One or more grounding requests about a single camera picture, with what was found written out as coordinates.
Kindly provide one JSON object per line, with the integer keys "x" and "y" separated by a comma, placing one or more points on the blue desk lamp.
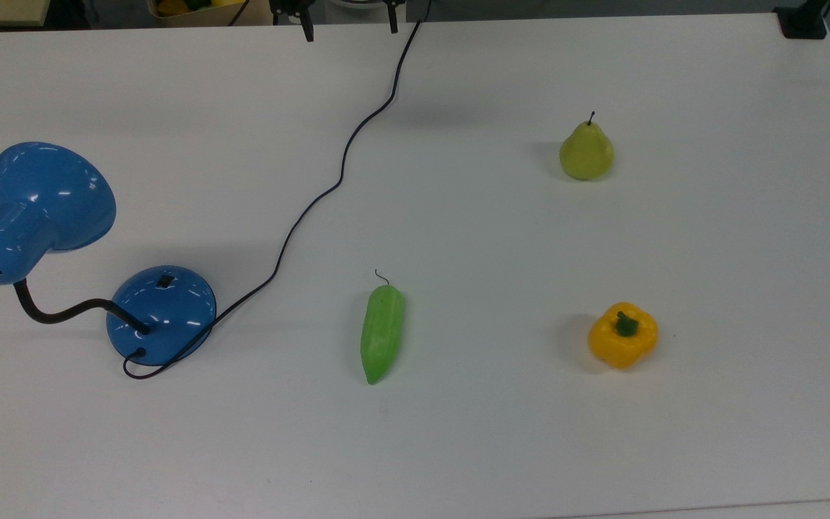
{"x": 162, "y": 317}

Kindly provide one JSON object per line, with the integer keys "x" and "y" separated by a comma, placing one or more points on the black camera stand clamp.
{"x": 802, "y": 20}

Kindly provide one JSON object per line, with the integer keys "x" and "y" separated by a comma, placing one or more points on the yellow bin with toys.
{"x": 191, "y": 10}

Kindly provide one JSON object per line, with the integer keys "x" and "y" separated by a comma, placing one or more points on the green cucumber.
{"x": 382, "y": 335}

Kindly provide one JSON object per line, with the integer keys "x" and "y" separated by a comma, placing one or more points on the green pear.
{"x": 586, "y": 153}

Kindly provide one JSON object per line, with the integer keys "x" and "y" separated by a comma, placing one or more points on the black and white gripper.
{"x": 288, "y": 6}

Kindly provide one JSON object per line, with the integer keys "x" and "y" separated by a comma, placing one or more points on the yellow bell pepper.
{"x": 622, "y": 339}

